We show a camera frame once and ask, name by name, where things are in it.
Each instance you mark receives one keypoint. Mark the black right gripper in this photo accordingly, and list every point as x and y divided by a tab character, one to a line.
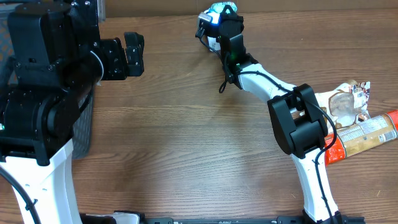
230	22

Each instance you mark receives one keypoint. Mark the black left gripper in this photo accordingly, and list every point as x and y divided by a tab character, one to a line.
115	59

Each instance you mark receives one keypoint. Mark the teal snack bar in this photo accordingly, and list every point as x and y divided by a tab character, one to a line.
216	8

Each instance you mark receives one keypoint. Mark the clear brown snack bag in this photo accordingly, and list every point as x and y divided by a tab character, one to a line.
347	104

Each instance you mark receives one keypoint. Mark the orange pasta package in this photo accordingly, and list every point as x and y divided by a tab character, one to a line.
363	136

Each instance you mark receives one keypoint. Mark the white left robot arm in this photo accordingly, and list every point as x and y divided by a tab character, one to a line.
47	91

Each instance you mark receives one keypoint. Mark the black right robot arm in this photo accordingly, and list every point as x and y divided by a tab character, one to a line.
299	124

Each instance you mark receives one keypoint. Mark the white barcode scanner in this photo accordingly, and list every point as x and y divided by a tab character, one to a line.
212	42

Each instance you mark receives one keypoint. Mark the grey plastic basket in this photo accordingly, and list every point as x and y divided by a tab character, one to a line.
82	127

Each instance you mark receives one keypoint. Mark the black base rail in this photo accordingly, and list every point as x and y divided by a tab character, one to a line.
217	221

